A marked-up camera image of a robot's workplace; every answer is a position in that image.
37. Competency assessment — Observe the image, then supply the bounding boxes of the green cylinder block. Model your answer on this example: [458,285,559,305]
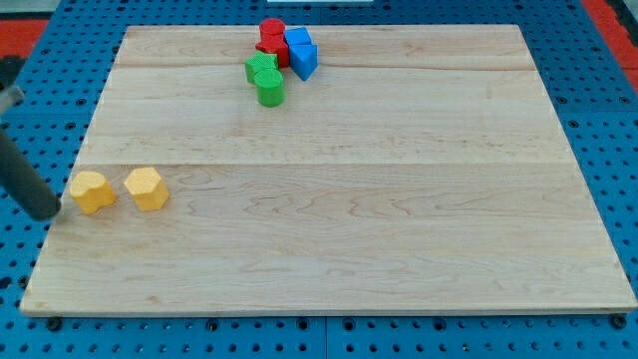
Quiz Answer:
[254,69,285,108]

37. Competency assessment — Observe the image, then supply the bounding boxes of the red star block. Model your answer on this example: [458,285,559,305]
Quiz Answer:
[255,37,290,68]

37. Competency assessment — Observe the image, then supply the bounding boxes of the yellow heart block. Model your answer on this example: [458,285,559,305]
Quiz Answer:
[69,172,117,214]

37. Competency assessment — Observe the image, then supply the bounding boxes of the blue cube block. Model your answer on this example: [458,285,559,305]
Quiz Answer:
[283,27,312,47]

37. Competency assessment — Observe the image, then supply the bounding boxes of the light wooden board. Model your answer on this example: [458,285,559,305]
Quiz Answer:
[20,25,637,317]

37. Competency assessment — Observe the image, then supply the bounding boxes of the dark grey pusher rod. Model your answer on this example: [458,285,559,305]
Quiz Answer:
[1,131,61,221]

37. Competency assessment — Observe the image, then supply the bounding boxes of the red cylinder block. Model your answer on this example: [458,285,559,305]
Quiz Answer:
[259,18,286,40]

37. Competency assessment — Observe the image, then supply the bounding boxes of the blue triangle block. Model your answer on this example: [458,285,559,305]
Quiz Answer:
[289,44,318,81]

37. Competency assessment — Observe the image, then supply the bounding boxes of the green star block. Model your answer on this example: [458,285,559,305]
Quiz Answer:
[244,51,278,85]

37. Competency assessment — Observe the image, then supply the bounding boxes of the yellow hexagon block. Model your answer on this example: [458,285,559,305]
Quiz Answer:
[124,167,169,211]

